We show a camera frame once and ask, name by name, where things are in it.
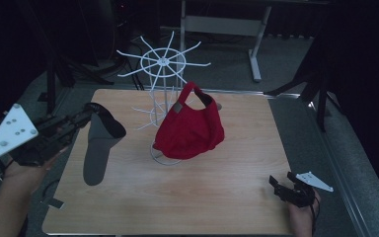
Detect red baseball cap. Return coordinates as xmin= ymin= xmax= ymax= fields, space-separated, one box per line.
xmin=152 ymin=81 xmax=226 ymax=161

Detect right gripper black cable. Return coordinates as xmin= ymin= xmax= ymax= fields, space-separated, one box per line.
xmin=310 ymin=190 xmax=322 ymax=236

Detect white metal desk frame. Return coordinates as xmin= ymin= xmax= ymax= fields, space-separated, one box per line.
xmin=179 ymin=0 xmax=330 ymax=83

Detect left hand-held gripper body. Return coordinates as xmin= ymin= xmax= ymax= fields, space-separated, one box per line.
xmin=0 ymin=103 xmax=80 ymax=167

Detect black floor cables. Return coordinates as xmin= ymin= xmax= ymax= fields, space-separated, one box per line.
xmin=113 ymin=33 xmax=147 ymax=92

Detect person's left hand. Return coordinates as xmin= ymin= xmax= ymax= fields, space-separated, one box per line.
xmin=0 ymin=145 xmax=71 ymax=196

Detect person's right hand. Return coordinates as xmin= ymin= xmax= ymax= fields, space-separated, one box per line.
xmin=287 ymin=196 xmax=322 ymax=237

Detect black tripod stand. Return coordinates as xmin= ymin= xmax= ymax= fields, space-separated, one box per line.
xmin=264 ymin=55 xmax=344 ymax=133
xmin=29 ymin=19 xmax=114 ymax=119

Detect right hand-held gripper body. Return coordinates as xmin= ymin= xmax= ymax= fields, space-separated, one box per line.
xmin=285 ymin=171 xmax=335 ymax=208

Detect white wire display rack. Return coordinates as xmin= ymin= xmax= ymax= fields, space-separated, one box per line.
xmin=115 ymin=30 xmax=212 ymax=167

